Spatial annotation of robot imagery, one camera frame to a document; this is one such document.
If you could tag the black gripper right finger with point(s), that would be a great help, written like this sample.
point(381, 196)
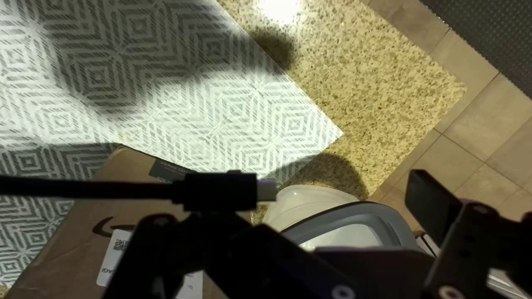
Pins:
point(468, 242)

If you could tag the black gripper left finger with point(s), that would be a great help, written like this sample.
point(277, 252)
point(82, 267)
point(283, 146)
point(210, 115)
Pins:
point(267, 259)

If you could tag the brown cardboard box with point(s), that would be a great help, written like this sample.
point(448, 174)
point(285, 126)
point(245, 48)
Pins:
point(72, 242)

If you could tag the white trash can grey lid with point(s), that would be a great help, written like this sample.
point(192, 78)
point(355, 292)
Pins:
point(343, 221)

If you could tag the white patterned place mat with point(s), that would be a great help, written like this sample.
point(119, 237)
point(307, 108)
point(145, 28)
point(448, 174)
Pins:
point(184, 83)

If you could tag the dark floor rug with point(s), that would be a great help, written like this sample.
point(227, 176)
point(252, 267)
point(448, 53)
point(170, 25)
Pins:
point(493, 33)

